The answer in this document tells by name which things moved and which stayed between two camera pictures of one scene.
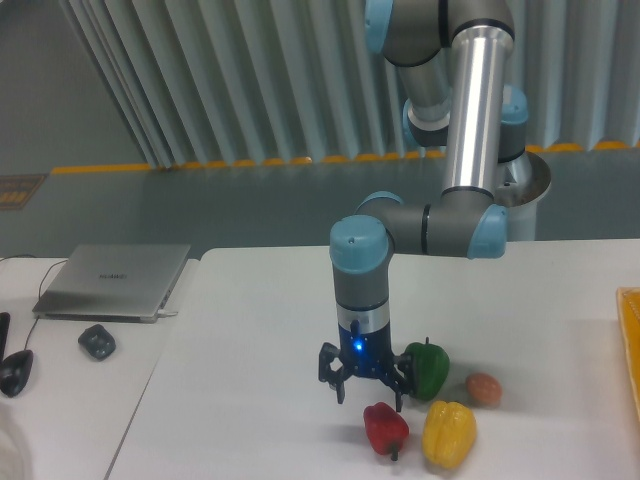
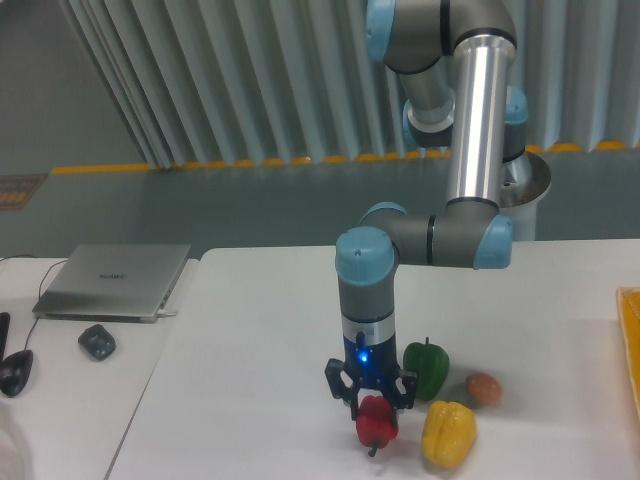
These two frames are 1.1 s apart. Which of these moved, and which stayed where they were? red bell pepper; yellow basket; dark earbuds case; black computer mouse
Moved: red bell pepper
Stayed: yellow basket; dark earbuds case; black computer mouse
